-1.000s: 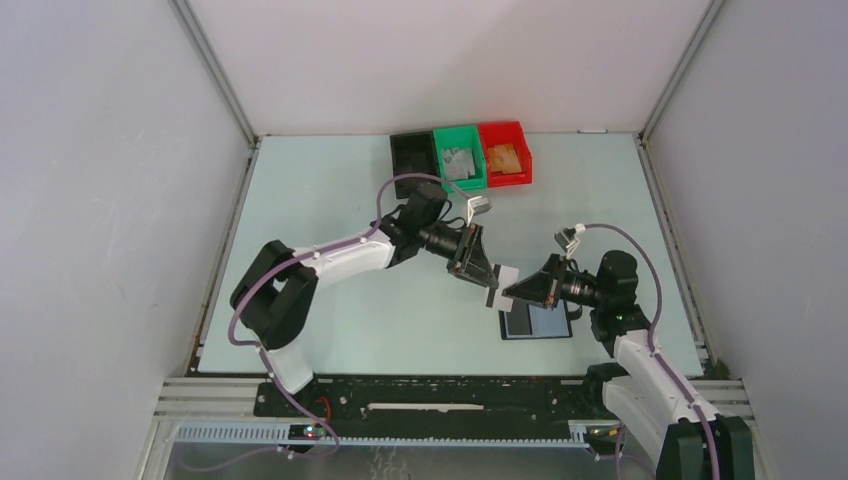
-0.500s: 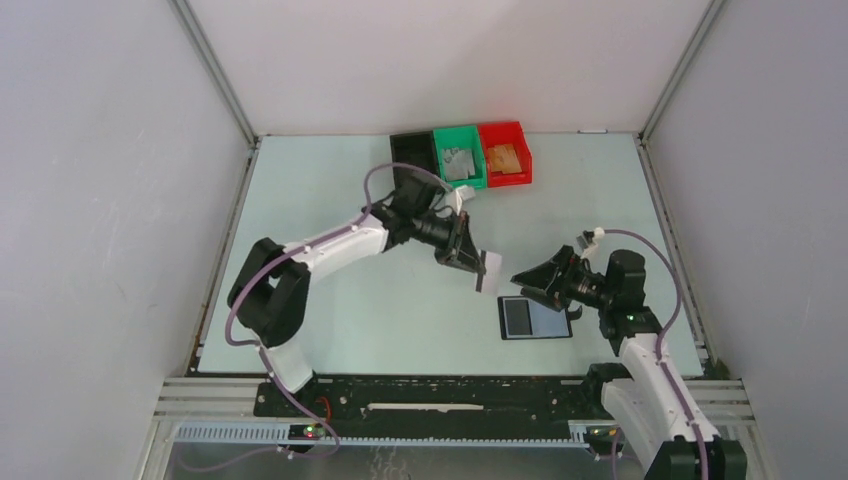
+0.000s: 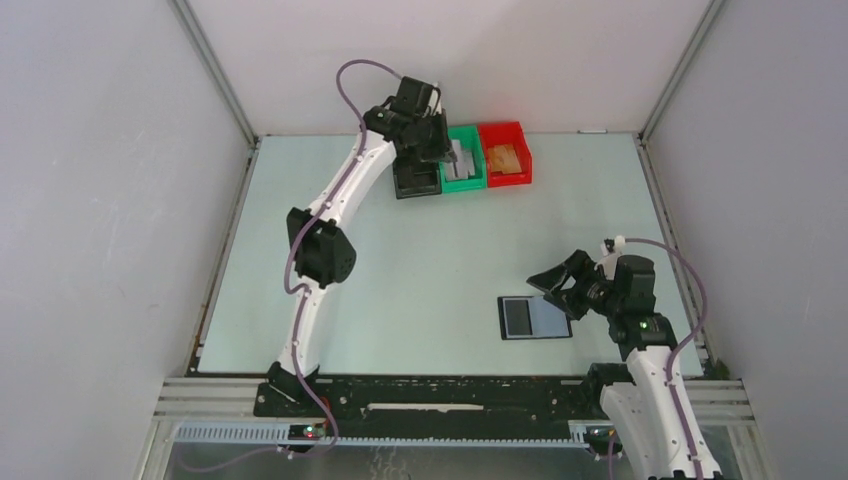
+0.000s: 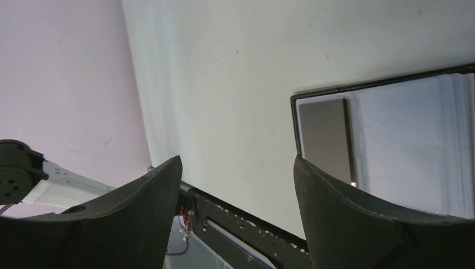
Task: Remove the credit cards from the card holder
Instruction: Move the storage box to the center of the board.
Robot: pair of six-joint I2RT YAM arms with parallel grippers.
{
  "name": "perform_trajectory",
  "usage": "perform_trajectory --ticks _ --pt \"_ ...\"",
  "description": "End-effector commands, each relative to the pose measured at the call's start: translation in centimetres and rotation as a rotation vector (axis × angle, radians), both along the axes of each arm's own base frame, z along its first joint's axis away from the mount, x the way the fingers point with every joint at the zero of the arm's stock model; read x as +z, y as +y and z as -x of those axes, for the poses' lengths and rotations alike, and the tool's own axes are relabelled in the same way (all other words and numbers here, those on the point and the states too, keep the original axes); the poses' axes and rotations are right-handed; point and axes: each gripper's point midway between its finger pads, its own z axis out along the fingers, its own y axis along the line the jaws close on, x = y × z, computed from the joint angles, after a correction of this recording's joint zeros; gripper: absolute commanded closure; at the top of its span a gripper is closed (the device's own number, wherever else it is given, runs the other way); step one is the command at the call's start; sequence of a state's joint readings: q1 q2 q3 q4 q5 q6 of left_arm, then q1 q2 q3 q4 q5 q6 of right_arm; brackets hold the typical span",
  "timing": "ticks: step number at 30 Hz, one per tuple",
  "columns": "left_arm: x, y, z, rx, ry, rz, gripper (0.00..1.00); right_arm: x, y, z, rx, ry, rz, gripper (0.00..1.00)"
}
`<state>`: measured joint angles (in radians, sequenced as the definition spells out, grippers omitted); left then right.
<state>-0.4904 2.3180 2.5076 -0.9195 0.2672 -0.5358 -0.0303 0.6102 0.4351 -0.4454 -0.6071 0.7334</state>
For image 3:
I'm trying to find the aluminium frame rail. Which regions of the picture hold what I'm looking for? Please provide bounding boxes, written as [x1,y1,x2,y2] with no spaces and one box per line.
[153,376,757,449]

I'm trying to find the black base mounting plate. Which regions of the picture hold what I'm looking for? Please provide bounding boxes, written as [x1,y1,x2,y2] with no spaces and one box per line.
[253,375,608,441]

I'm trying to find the silver credit card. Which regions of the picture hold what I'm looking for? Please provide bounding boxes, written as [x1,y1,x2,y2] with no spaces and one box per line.
[446,140,475,182]

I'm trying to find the black storage bin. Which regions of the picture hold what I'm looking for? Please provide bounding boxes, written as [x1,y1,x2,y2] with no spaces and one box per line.
[392,157,442,200]

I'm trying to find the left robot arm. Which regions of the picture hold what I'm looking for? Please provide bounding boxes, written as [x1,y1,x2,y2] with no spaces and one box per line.
[268,104,456,417]

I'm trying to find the orange cards in red bin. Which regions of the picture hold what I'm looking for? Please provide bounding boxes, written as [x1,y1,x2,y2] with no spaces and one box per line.
[487,145,522,175]

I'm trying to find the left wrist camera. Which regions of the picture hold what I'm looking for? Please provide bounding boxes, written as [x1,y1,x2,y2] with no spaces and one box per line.
[390,76,442,117]

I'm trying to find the red storage bin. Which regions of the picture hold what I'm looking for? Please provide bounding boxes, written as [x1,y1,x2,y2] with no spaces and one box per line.
[477,121,533,188]

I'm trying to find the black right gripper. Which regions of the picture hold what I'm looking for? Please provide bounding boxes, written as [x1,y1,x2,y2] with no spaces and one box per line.
[527,248,623,321]

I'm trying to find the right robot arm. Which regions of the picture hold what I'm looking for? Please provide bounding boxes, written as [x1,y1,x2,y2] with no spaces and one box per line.
[527,245,724,479]

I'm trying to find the green storage bin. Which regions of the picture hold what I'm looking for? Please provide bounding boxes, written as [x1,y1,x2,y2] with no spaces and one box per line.
[440,125,487,194]

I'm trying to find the black leather card holder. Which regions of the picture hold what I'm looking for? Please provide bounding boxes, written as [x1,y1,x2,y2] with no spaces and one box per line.
[497,296,573,341]

